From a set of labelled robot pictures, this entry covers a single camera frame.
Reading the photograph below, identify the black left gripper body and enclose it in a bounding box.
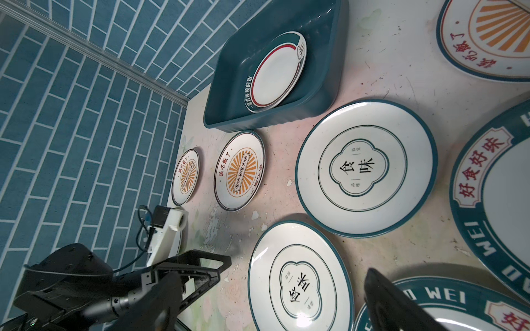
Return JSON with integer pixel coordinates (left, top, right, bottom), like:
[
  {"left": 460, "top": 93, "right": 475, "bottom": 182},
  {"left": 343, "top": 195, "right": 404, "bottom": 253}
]
[{"left": 1, "top": 244, "right": 163, "bottom": 330}]

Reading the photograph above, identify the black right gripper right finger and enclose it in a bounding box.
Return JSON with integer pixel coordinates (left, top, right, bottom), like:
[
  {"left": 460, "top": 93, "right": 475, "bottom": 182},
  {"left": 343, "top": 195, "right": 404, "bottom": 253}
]
[{"left": 364, "top": 268, "right": 445, "bottom": 330}]

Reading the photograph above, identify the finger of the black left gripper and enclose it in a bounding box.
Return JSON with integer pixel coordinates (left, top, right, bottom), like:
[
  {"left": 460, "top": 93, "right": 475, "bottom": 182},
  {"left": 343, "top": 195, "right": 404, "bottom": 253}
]
[
  {"left": 154, "top": 250, "right": 232, "bottom": 279},
  {"left": 178, "top": 274, "right": 220, "bottom": 314}
]

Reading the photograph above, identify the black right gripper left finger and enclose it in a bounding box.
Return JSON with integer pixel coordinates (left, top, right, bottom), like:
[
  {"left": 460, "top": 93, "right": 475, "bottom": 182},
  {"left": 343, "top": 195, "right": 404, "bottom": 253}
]
[{"left": 109, "top": 273, "right": 182, "bottom": 330}]

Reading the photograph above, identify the green rim text plate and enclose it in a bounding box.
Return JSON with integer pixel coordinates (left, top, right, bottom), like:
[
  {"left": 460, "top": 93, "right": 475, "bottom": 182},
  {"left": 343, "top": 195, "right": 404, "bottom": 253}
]
[
  {"left": 353, "top": 276, "right": 529, "bottom": 330},
  {"left": 449, "top": 101, "right": 529, "bottom": 301}
]

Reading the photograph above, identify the white clover emblem plate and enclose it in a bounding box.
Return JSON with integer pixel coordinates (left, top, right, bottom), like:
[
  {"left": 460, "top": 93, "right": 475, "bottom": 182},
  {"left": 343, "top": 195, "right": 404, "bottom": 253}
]
[{"left": 247, "top": 221, "right": 355, "bottom": 330}]

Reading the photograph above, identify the red ring green rim plate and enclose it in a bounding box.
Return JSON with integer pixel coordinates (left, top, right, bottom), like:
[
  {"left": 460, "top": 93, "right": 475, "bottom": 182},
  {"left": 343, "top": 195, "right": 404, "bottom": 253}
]
[{"left": 243, "top": 31, "right": 307, "bottom": 113}]

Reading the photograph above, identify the teal plastic bin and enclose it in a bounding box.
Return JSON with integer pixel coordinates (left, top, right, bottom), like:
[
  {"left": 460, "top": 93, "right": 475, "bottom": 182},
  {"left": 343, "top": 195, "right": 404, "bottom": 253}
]
[{"left": 203, "top": 1, "right": 350, "bottom": 132}]

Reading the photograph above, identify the left orange sunburst plate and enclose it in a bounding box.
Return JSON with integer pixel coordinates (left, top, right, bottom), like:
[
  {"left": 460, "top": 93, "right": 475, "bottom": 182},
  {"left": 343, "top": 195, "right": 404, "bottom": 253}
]
[{"left": 171, "top": 149, "right": 200, "bottom": 206}]

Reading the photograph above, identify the orange sunburst plate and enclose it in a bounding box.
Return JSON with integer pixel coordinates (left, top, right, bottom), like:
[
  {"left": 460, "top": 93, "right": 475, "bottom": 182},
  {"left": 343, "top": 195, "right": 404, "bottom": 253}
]
[
  {"left": 213, "top": 130, "right": 266, "bottom": 212},
  {"left": 171, "top": 149, "right": 200, "bottom": 206},
  {"left": 436, "top": 0, "right": 529, "bottom": 83}
]

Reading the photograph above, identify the middle orange sunburst plate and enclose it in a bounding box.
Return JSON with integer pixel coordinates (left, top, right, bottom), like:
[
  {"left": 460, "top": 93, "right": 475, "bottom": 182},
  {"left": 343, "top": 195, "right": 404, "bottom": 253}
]
[{"left": 213, "top": 130, "right": 266, "bottom": 212}]

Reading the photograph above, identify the right orange sunburst plate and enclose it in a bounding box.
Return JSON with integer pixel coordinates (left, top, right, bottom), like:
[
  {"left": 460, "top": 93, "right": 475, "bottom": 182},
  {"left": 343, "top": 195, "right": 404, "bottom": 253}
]
[{"left": 436, "top": 0, "right": 529, "bottom": 83}]

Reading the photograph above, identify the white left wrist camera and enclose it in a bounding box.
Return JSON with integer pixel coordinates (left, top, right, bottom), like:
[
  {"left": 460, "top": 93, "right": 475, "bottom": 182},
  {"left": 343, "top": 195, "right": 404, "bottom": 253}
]
[{"left": 146, "top": 205, "right": 188, "bottom": 266}]

